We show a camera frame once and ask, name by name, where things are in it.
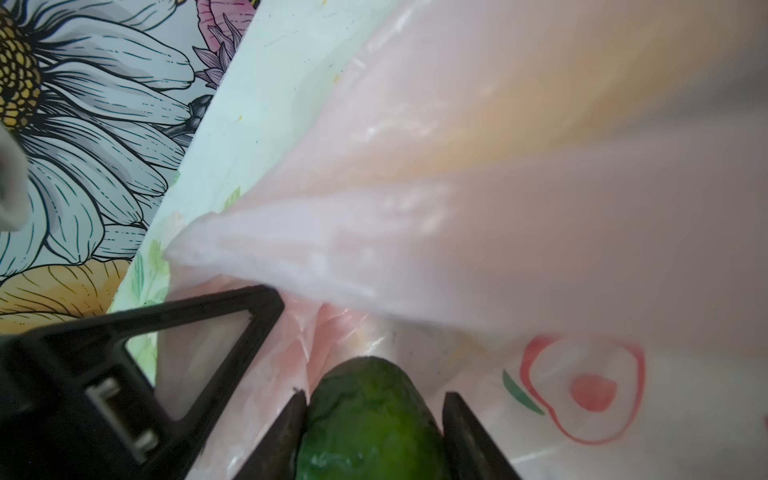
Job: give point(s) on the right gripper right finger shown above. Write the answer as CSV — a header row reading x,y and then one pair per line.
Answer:
x,y
471,452

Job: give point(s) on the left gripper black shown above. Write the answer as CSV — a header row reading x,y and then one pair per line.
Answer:
x,y
150,415

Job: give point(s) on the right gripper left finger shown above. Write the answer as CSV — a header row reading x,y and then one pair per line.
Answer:
x,y
274,458

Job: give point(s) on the smooth green lime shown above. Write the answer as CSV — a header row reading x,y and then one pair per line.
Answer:
x,y
366,420

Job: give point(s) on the pink plastic bag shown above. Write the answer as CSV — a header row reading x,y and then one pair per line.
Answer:
x,y
557,209

